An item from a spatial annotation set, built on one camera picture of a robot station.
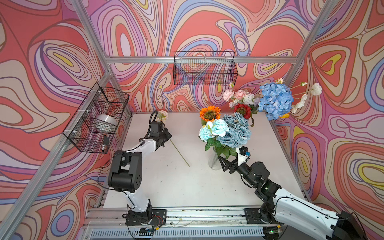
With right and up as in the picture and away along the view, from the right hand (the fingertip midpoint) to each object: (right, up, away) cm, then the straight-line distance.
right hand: (225, 155), depth 77 cm
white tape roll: (-59, +16, -6) cm, 62 cm away
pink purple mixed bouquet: (+11, +28, +5) cm, 31 cm away
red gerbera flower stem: (+10, +24, +2) cm, 26 cm away
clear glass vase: (-5, -5, +9) cm, 11 cm away
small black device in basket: (-60, +7, -4) cm, 61 cm away
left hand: (-31, +11, +20) cm, 39 cm away
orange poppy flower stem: (+39, +22, +11) cm, 46 cm away
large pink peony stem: (+3, +33, +5) cm, 33 cm away
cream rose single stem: (-38, +22, +23) cm, 49 cm away
